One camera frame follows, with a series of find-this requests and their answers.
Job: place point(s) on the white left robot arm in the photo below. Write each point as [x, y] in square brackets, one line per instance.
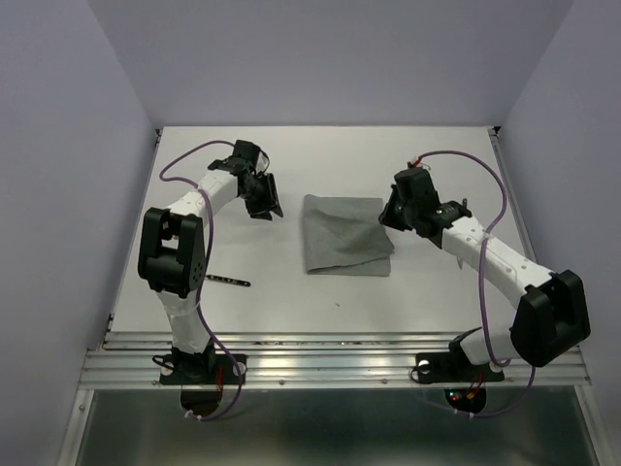
[176, 242]

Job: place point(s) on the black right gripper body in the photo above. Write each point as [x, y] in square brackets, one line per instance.
[406, 211]

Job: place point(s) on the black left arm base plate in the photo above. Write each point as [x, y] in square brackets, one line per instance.
[196, 369]

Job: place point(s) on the grey cloth napkin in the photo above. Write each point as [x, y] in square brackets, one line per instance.
[342, 236]

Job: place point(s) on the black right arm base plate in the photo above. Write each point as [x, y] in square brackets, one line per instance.
[449, 367]

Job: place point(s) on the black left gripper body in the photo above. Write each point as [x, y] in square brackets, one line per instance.
[256, 189]

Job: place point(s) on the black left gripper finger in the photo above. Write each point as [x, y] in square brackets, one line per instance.
[273, 207]
[259, 212]

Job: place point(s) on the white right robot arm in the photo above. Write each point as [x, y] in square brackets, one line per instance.
[551, 313]

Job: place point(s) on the black handled fork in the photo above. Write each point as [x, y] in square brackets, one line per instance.
[226, 280]

